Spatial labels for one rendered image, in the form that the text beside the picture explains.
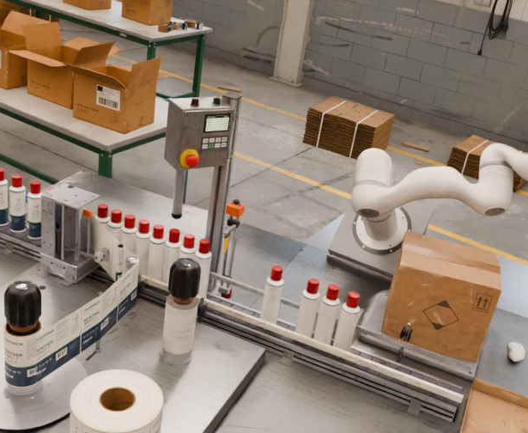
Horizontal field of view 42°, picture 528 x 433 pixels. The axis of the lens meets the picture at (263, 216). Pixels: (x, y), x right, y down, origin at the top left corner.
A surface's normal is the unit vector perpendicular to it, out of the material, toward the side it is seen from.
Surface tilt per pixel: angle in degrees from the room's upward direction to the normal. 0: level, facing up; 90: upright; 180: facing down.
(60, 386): 0
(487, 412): 0
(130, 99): 91
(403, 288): 90
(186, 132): 90
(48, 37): 73
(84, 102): 90
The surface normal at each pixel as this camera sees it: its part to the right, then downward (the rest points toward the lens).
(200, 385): 0.15, -0.88
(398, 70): -0.53, 0.31
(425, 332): -0.25, 0.40
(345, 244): -0.24, -0.40
